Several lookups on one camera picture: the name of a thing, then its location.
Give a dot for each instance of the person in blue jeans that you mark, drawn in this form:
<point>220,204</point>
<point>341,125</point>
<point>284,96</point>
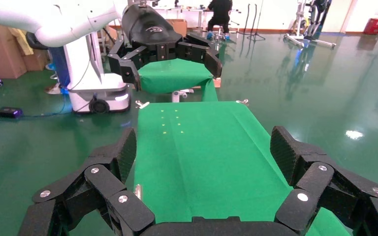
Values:
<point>58,65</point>

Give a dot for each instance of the low brown cardboard box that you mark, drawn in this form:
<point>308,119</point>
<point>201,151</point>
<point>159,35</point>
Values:
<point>34,62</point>

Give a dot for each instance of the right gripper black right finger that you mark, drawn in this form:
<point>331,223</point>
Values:
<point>313,182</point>

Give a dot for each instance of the open brown cardboard box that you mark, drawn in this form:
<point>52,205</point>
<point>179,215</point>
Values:
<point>179,26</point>

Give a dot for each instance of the black tripod stand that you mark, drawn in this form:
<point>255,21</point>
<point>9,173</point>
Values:
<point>256,32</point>

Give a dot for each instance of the black power adapter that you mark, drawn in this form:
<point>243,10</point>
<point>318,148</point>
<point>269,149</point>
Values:
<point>9,112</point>

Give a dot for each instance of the yellow crumpled sheet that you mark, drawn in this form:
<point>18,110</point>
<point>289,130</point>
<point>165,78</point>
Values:
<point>21,40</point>

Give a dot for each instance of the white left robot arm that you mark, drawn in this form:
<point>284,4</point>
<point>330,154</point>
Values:
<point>62,19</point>

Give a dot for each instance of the green table cloth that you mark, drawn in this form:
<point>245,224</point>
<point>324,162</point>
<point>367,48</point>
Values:
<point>169,76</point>
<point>208,156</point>

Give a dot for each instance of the white metal stand rig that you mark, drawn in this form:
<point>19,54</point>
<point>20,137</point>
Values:
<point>321,42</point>

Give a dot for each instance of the white table leg base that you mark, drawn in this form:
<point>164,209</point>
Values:
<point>182,93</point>

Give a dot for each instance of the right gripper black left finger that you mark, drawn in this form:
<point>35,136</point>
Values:
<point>109,180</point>

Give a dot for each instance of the seated person in black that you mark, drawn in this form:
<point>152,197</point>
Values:
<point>220,13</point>

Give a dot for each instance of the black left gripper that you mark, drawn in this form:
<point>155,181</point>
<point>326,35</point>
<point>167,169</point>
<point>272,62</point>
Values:
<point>150,31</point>

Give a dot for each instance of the white wheeled robot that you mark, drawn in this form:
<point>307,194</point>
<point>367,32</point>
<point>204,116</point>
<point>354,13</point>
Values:
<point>88,65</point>

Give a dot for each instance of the red box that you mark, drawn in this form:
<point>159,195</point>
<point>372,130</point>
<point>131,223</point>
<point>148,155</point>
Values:
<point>375,26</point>

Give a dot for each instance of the silver metal binder clip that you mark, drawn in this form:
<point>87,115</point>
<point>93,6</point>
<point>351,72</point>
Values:
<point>242,102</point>
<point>137,192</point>
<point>141,104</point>

